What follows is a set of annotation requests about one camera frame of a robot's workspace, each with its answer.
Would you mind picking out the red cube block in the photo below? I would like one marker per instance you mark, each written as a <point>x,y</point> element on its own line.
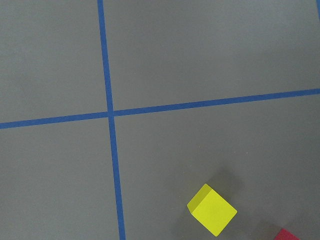
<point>284,234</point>

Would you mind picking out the yellow cube block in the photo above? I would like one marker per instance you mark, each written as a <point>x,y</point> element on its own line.
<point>211,210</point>

